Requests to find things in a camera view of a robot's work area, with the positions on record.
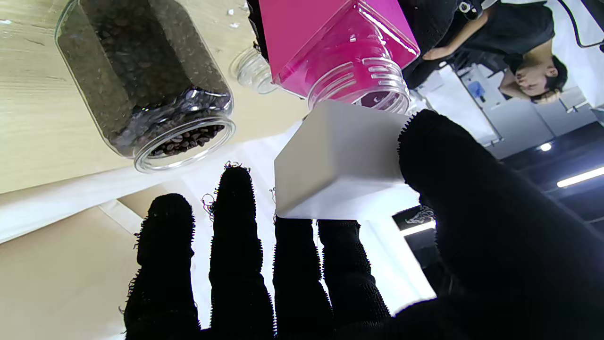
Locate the glass jar of coffee beans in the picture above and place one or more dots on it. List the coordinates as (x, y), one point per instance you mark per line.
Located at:
(137, 71)

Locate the clear glass jar lid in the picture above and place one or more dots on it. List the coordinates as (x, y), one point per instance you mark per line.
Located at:
(252, 71)

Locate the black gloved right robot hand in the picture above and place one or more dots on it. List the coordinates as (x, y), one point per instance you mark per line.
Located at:
(495, 245)

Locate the person in black shirt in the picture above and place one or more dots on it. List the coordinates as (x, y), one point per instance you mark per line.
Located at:
(519, 23)

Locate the pink coffee jar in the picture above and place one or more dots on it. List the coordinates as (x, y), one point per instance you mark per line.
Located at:
(306, 38)

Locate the white square jar cap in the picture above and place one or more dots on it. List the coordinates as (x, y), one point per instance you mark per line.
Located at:
(339, 156)

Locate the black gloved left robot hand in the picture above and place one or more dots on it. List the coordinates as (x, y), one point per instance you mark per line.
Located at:
(424, 23)

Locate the white ceiling light strip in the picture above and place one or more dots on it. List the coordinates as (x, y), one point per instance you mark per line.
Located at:
(580, 177)
(417, 228)

